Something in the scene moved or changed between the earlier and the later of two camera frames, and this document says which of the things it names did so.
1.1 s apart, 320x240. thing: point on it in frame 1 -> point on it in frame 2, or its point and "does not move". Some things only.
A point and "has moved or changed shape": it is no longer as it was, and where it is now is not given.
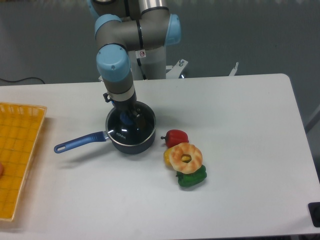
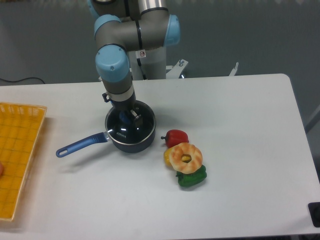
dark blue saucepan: [132, 149] has moved or changed shape
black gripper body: [126, 106] does not move
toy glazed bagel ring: [176, 162] does not move
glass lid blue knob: [132, 127] does not move
